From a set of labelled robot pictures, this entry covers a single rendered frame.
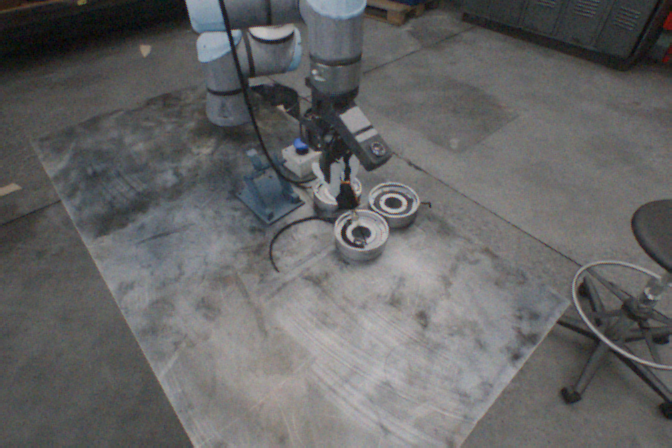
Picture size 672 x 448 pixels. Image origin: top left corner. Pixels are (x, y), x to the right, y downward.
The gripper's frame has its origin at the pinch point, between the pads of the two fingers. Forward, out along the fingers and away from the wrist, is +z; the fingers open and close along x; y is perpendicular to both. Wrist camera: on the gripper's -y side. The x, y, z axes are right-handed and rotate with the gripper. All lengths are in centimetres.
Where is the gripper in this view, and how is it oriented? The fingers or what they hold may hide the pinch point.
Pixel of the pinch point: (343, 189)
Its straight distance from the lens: 70.5
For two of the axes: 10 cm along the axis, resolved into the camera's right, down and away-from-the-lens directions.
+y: -6.8, -5.1, 5.3
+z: 0.0, 7.3, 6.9
